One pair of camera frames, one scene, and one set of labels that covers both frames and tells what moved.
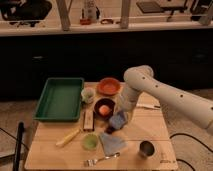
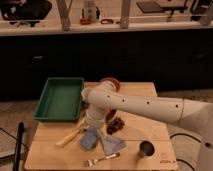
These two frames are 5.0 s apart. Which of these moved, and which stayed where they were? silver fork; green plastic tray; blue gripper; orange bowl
Moved: blue gripper
Stayed: green plastic tray; silver fork; orange bowl
